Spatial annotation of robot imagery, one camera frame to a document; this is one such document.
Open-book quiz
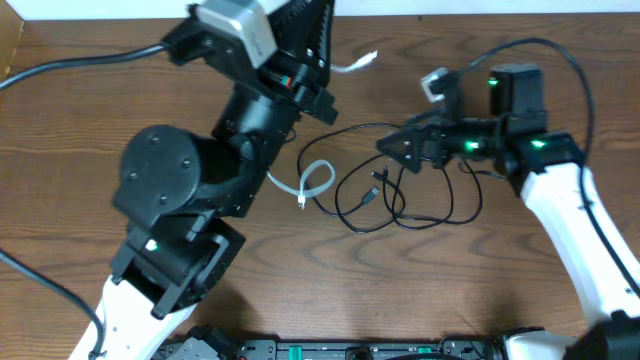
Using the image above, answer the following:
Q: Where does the black usb cable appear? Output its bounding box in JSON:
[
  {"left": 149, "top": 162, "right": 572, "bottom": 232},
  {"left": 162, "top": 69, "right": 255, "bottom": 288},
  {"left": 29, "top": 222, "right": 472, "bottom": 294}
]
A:
[
  {"left": 370, "top": 154, "right": 484, "bottom": 231},
  {"left": 296, "top": 123, "right": 401, "bottom": 235}
]

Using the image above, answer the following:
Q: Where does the white usb cable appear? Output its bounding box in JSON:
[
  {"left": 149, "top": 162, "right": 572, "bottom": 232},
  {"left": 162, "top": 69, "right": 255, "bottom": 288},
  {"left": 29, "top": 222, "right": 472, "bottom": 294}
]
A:
[{"left": 267, "top": 49, "right": 379, "bottom": 210}]

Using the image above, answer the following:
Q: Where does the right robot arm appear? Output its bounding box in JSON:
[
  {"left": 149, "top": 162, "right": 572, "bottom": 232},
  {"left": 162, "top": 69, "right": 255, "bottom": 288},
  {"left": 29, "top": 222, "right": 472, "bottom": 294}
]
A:
[{"left": 376, "top": 63, "right": 639, "bottom": 359}]

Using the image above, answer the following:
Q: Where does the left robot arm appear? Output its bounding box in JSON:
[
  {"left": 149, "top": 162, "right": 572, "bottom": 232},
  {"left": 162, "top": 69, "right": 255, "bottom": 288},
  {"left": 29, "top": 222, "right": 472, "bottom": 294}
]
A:
[{"left": 73, "top": 0, "right": 337, "bottom": 359}]

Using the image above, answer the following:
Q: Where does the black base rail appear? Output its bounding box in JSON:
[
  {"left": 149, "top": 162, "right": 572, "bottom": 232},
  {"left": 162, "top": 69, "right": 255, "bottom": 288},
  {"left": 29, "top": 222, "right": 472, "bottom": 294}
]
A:
[{"left": 152, "top": 326, "right": 507, "bottom": 360}]

